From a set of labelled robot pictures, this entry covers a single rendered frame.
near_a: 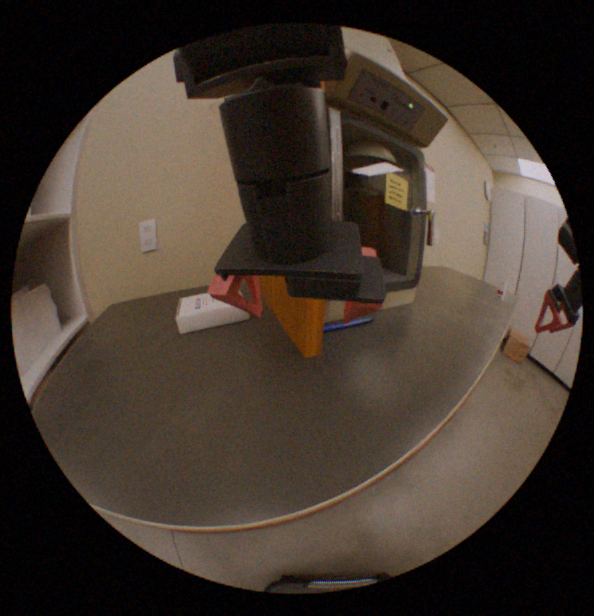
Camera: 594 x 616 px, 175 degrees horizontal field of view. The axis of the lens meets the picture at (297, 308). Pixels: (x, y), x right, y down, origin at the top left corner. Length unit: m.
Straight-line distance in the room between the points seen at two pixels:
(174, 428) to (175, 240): 0.63
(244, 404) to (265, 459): 0.08
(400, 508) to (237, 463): 1.11
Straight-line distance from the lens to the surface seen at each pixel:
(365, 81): 0.46
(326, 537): 1.15
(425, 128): 0.60
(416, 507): 1.30
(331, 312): 0.41
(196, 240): 0.75
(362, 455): 0.22
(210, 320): 0.42
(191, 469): 0.23
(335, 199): 0.36
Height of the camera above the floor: 1.14
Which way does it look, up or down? 24 degrees down
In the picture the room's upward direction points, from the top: straight up
